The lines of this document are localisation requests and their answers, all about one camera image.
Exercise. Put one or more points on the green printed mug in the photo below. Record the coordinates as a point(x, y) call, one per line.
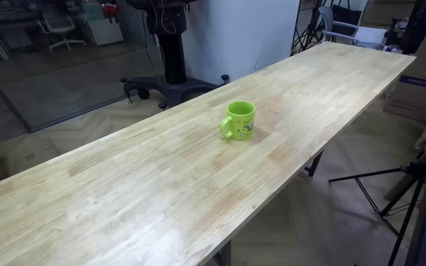
point(241, 121)

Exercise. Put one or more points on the white cabinet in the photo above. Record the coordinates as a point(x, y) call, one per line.
point(104, 26)

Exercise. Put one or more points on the grey armchair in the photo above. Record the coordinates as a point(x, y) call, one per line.
point(350, 31)

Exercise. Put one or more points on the white office chair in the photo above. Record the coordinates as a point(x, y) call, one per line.
point(58, 26)

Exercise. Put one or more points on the black tripod stand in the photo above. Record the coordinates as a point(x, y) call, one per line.
point(401, 195)

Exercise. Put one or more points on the large cardboard box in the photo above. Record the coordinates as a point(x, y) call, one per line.
point(422, 77)

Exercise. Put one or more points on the black wheeled pedestal stand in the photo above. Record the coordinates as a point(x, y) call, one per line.
point(171, 55)

